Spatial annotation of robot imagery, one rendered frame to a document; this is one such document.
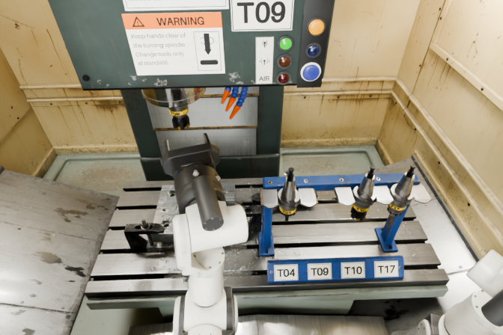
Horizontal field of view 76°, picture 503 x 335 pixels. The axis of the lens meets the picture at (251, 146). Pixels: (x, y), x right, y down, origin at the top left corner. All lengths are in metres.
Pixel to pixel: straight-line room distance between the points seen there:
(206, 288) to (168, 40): 0.46
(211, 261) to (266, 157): 1.02
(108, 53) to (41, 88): 1.46
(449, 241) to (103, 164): 1.85
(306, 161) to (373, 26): 0.84
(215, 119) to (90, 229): 0.80
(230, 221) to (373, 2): 1.38
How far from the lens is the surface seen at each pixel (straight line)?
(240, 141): 1.49
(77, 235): 1.73
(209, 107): 1.38
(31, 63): 2.01
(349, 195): 0.99
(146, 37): 0.58
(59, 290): 1.60
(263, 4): 0.54
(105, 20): 0.59
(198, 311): 0.74
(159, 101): 0.79
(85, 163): 2.24
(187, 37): 0.57
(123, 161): 2.15
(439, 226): 1.55
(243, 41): 0.56
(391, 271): 1.22
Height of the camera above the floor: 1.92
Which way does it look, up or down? 40 degrees down
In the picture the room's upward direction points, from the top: 1 degrees counter-clockwise
